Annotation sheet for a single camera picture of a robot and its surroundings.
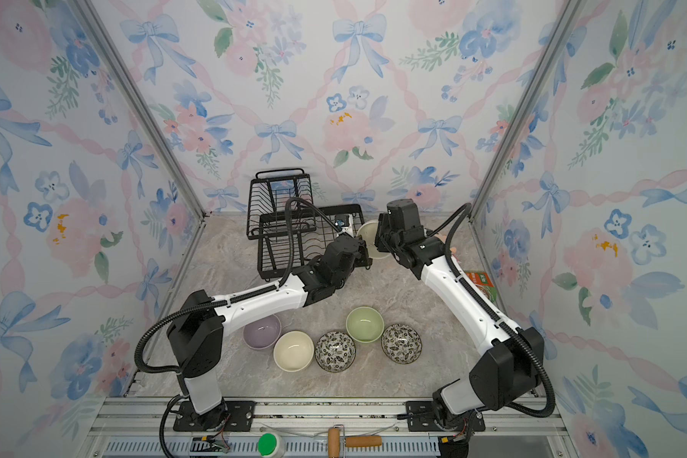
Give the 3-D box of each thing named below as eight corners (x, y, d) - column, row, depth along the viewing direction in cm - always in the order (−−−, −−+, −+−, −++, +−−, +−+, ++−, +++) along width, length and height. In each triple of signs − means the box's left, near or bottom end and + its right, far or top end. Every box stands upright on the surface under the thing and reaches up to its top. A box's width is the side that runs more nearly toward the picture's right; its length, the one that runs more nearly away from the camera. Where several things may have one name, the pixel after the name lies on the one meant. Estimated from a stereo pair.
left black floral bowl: (314, 373, 82) (313, 368, 79) (317, 336, 89) (315, 331, 86) (356, 373, 82) (356, 368, 79) (355, 336, 89) (356, 331, 86)
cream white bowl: (274, 374, 82) (270, 369, 78) (279, 337, 89) (276, 330, 84) (312, 374, 82) (310, 369, 78) (315, 337, 89) (313, 330, 85)
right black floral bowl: (381, 364, 84) (383, 359, 81) (379, 329, 91) (380, 323, 87) (421, 364, 84) (424, 359, 81) (416, 329, 91) (418, 323, 87)
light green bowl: (345, 347, 88) (345, 340, 83) (346, 315, 94) (345, 306, 89) (383, 347, 88) (385, 340, 83) (380, 315, 94) (382, 306, 89)
